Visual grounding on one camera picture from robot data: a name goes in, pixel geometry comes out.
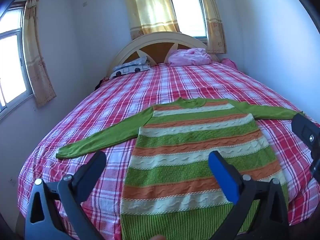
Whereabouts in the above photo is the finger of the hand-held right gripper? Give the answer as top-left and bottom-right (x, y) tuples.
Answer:
(292, 112), (320, 155)

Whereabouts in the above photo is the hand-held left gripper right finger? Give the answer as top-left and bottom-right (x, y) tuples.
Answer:
(209, 151), (292, 240)

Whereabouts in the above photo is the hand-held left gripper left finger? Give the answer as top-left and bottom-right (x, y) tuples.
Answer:
(24, 151), (107, 240)

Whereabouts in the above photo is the green orange striped knit sweater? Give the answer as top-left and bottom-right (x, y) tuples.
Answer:
(55, 97), (307, 240)

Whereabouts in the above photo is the red plaid bed sheet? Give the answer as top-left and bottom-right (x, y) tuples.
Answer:
(17, 61), (320, 240)

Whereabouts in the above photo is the dark cloth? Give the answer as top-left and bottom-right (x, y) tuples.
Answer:
(94, 77), (111, 91)

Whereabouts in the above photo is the pink pillow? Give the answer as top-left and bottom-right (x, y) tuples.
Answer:
(221, 58), (239, 69)
(168, 47), (212, 67)

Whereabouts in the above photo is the white car print pillow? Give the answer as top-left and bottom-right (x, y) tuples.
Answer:
(110, 56), (151, 78)

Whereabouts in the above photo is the yellow side window curtain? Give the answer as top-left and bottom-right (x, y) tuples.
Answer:
(23, 0), (57, 108)

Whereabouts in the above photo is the side window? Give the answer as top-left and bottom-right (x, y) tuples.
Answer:
(0, 7), (34, 121)

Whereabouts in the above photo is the cream wooden bed headboard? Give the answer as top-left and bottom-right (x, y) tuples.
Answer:
(106, 32), (220, 78)

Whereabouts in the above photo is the yellow narrow headboard window curtain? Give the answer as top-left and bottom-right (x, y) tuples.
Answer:
(197, 0), (228, 54)

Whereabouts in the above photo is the headboard window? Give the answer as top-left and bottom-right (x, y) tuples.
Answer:
(169, 0), (209, 41)

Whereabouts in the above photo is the yellow wide headboard window curtain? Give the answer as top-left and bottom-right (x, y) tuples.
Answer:
(121, 0), (181, 40)

